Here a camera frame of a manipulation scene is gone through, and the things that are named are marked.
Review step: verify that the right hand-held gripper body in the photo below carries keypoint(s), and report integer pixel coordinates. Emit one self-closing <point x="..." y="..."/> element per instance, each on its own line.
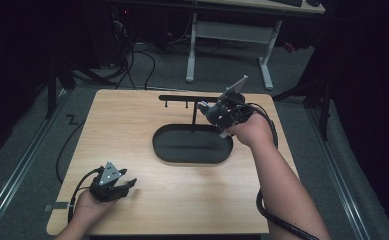
<point x="237" y="108"/>

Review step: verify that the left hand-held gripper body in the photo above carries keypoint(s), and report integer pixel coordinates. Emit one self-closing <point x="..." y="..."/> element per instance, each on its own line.
<point x="107" y="190"/>

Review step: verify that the black key rack with tray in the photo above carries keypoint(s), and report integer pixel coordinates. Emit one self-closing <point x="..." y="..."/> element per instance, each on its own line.
<point x="192" y="144"/>

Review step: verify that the person's left hand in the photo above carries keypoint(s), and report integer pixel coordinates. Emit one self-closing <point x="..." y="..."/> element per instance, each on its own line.
<point x="90" y="208"/>

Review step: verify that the person's right hand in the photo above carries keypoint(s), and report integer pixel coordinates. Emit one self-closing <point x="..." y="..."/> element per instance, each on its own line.
<point x="255" y="131"/>

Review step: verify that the grey tape piece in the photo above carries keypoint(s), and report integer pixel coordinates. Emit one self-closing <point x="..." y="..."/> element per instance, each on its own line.
<point x="56" y="206"/>

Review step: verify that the white-legged desk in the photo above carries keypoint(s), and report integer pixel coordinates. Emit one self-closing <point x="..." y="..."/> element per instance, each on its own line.
<point x="232" y="32"/>

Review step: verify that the black metal stand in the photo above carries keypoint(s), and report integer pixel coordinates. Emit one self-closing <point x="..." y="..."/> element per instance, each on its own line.
<point x="318" y="100"/>
<point x="53" y="86"/>

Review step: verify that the black keyboard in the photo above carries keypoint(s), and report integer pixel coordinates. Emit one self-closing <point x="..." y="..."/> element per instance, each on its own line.
<point x="287" y="2"/>

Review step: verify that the metal floor rail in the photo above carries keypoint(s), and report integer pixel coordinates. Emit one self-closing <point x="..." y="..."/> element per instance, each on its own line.
<point x="18" y="166"/>
<point x="342" y="180"/>

